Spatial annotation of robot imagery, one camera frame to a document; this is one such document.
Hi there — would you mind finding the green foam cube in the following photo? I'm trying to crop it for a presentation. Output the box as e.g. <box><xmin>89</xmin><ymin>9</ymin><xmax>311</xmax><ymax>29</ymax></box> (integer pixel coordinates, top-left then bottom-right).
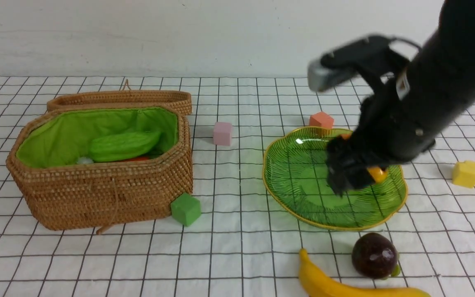
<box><xmin>170</xmin><ymin>193</ymin><xmax>202</xmax><ymax>227</ymax></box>

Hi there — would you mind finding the dark purple mangosteen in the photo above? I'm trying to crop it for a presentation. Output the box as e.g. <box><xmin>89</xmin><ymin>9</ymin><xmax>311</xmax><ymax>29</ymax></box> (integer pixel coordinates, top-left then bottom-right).
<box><xmin>351</xmin><ymin>232</ymin><xmax>401</xmax><ymax>280</ymax></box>

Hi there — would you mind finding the green glass plate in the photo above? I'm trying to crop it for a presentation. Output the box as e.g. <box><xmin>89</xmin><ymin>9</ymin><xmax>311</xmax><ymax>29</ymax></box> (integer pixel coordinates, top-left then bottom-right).
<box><xmin>262</xmin><ymin>126</ymin><xmax>409</xmax><ymax>231</ymax></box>

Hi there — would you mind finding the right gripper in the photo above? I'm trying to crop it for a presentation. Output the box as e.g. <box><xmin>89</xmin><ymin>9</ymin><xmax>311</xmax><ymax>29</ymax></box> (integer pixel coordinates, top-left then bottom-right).
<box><xmin>326</xmin><ymin>82</ymin><xmax>436</xmax><ymax>197</ymax></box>

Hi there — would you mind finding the green toy cucumber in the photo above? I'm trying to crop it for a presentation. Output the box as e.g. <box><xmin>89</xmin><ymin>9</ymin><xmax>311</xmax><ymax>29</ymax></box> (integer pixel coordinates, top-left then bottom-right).
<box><xmin>88</xmin><ymin>131</ymin><xmax>161</xmax><ymax>162</ymax></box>

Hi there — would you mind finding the white toy radish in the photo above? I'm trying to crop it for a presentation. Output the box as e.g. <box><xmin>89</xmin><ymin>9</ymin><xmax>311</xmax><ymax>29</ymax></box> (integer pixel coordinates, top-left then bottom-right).
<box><xmin>77</xmin><ymin>156</ymin><xmax>94</xmax><ymax>164</ymax></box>

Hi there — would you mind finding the yellow toy banana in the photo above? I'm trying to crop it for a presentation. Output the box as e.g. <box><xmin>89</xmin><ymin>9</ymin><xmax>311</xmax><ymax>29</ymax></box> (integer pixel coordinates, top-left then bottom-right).
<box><xmin>298</xmin><ymin>248</ymin><xmax>430</xmax><ymax>297</ymax></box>

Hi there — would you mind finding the red toy vegetable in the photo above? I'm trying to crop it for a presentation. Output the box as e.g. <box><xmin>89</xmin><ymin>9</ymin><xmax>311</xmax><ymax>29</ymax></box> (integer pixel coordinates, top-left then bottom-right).
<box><xmin>119</xmin><ymin>155</ymin><xmax>150</xmax><ymax>162</ymax></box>

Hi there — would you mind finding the pink foam cube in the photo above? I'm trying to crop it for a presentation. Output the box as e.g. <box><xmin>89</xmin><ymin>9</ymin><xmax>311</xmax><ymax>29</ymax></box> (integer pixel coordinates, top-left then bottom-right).
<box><xmin>212</xmin><ymin>122</ymin><xmax>233</xmax><ymax>146</ymax></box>

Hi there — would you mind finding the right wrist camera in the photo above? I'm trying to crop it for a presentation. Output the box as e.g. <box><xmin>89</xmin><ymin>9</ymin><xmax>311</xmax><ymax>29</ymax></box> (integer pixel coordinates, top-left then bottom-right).
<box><xmin>307</xmin><ymin>35</ymin><xmax>409</xmax><ymax>92</ymax></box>

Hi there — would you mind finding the orange foam cube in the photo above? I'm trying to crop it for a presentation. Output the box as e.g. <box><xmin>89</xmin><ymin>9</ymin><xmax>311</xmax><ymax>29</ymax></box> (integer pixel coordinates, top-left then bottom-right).
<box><xmin>308</xmin><ymin>111</ymin><xmax>335</xmax><ymax>129</ymax></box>

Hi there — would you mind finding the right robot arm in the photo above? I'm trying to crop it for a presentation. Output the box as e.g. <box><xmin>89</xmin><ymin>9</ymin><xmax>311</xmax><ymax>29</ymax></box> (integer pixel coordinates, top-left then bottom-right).
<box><xmin>308</xmin><ymin>0</ymin><xmax>475</xmax><ymax>196</ymax></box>

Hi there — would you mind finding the woven rattan basket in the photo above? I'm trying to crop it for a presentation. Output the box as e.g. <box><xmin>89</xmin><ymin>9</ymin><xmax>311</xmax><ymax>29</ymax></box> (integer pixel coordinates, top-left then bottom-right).
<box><xmin>6</xmin><ymin>103</ymin><xmax>193</xmax><ymax>232</ymax></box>

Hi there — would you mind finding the yellow foam cube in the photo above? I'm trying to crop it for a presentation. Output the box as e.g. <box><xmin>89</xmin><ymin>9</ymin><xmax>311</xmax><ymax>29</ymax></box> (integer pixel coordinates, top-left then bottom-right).
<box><xmin>452</xmin><ymin>160</ymin><xmax>475</xmax><ymax>189</ymax></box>

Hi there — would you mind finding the orange toy mango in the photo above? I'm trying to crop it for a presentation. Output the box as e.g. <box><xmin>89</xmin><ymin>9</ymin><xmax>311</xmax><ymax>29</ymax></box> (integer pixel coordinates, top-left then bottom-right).
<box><xmin>340</xmin><ymin>133</ymin><xmax>388</xmax><ymax>184</ymax></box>

